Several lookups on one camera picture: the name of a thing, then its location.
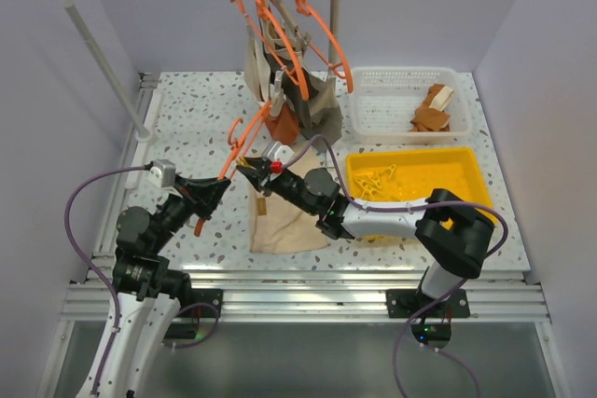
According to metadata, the pile of cream clothespins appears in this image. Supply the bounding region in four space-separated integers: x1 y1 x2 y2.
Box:
353 164 396 201

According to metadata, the brown and cream underwear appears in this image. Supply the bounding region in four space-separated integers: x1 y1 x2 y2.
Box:
410 84 454 132

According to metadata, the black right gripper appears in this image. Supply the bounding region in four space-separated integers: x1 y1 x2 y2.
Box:
238 158 319 216

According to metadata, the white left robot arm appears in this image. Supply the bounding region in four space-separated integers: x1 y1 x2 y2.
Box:
78 175 230 397

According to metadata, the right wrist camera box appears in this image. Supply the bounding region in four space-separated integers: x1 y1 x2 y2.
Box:
262 141 294 173

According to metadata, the yellow plastic tray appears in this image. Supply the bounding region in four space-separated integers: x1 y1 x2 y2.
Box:
345 147 493 207

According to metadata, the grey hanging underwear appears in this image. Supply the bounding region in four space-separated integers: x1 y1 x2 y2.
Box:
256 0 342 155

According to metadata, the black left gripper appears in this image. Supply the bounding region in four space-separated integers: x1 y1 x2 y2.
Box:
148 172 230 254

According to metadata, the yellow clothespin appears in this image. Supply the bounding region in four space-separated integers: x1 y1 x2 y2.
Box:
236 157 256 174

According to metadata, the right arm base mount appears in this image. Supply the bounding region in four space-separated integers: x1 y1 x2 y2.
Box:
385 289 471 349

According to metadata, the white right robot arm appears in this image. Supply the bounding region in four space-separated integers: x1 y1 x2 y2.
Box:
237 157 495 317

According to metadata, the orange hanging underwear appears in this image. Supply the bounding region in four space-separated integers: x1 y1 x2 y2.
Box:
264 101 300 145

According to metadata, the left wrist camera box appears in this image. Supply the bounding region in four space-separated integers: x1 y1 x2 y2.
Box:
147 159 176 189

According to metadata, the orange hanger with clothes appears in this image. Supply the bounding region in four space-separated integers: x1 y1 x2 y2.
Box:
229 0 311 102

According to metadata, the beige hanging underwear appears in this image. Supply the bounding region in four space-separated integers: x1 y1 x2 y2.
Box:
236 0 308 120

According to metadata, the wooden clip hanger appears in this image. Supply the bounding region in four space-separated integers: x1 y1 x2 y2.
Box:
268 0 312 53

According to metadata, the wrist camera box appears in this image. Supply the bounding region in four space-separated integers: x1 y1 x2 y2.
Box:
262 141 294 173
147 159 176 189

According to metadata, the white plastic basket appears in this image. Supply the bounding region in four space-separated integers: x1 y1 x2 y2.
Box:
348 66 473 145

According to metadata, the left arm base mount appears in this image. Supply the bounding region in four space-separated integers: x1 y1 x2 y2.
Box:
160 269 223 350

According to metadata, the aluminium rail frame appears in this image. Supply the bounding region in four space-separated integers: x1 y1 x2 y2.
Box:
60 72 554 324

